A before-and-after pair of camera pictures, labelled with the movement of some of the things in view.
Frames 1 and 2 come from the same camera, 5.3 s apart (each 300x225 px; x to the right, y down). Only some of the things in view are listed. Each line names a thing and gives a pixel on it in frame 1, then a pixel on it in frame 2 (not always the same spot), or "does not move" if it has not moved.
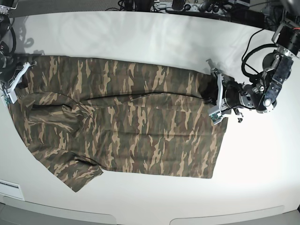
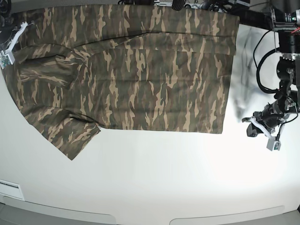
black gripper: [209, 92] → [271, 116]
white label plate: [11, 189] does not move
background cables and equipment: [266, 14] does not move
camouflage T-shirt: [78, 118] → [80, 67]
